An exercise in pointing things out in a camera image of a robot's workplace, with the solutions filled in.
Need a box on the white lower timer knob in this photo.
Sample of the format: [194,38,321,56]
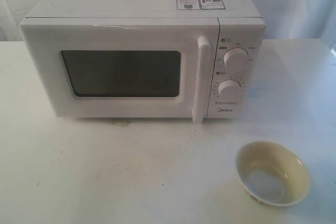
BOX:
[217,80,242,99]

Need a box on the blue white warning sticker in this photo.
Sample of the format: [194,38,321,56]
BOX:
[176,0,226,10]

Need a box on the white Midea microwave body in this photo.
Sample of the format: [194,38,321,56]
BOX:
[20,0,266,119]

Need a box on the white microwave door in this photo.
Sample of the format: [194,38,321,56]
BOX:
[20,18,220,122]

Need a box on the white plastic control dial knob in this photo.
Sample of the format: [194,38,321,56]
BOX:
[223,48,249,71]

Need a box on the white ceramic bowl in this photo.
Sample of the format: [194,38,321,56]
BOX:
[235,141,311,207]

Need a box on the clear tape patch on table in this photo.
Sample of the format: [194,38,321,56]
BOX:
[107,119,131,127]

